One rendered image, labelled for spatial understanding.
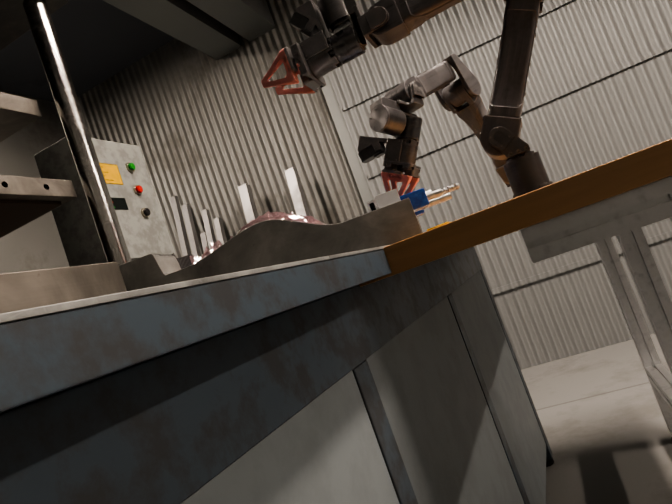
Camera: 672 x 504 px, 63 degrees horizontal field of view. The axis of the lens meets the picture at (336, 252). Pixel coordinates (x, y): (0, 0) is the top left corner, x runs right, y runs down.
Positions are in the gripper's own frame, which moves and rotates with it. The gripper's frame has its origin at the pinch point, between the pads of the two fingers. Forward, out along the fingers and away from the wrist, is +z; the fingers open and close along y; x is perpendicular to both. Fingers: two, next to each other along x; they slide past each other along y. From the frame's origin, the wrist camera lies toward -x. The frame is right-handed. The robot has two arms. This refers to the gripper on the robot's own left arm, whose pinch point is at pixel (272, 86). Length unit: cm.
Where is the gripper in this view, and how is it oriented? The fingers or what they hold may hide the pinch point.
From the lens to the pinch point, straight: 115.9
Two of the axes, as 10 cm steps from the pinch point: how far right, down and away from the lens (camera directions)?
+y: -3.3, 0.5, -9.4
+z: -8.7, 3.7, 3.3
